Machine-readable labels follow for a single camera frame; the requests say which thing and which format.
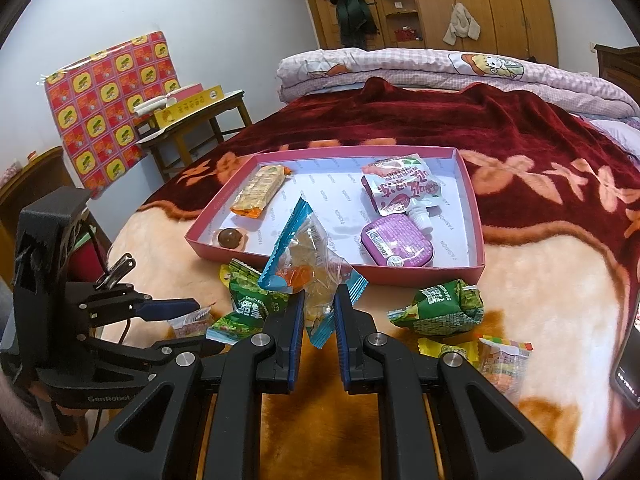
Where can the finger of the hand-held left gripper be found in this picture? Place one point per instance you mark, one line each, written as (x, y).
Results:
(145, 355)
(170, 308)

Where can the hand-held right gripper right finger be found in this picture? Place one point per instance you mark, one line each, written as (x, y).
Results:
(342, 345)

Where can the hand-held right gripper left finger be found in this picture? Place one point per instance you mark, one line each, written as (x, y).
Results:
(295, 345)

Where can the small pink candy packet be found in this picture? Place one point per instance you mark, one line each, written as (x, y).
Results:
(192, 325)

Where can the large green snack packet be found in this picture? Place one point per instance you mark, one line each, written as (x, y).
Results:
(250, 305)

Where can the yellow jelly candy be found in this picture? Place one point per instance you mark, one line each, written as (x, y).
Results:
(226, 274)

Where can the clear candy bag blue edges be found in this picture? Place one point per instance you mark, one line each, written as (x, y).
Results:
(305, 255)

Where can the chocolate ball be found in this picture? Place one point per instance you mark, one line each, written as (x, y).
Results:
(231, 238)

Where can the yellow candy packet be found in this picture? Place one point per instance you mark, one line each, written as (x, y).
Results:
(440, 347)

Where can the small green snack packet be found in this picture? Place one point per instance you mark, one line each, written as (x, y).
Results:
(440, 310)

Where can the pink cardboard box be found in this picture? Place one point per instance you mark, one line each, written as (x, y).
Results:
(425, 274)

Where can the purple tin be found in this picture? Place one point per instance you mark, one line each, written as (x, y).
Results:
(395, 240)

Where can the rice cracker packet orange ends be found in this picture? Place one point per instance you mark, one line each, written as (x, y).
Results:
(260, 190)

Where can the gummy packet with rainbow stripe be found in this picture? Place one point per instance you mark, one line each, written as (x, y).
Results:
(505, 365)

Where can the pink drink pouch white spout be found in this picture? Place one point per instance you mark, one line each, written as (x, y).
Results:
(400, 185)

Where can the person's left forearm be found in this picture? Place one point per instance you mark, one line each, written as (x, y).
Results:
(20, 420)

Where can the red container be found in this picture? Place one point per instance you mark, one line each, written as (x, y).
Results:
(87, 260)

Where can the red yellow patterned paper sheet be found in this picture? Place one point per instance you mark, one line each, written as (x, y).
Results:
(100, 110)

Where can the wooden stool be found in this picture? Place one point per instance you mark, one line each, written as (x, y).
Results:
(200, 120)

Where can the white paper roll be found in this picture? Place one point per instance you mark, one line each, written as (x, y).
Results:
(150, 105)

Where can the yellow cardboard box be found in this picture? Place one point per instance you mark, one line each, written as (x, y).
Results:
(190, 105)

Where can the red cream plush blanket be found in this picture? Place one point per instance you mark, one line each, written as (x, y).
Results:
(525, 135)

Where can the folded lilac cartoon quilt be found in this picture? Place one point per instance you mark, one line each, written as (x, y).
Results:
(400, 65)

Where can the black smartphone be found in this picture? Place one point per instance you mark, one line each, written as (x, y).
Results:
(627, 375)

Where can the red basket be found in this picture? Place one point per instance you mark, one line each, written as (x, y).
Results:
(407, 35)

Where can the dark hanging coat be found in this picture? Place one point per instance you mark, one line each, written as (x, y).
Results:
(352, 15)

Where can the beige hanging towel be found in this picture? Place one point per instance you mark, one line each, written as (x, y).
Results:
(462, 22)

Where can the wooden wardrobe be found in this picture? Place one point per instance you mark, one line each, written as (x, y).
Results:
(500, 0)

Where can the wooden headboard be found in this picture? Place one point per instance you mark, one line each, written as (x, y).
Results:
(615, 60)

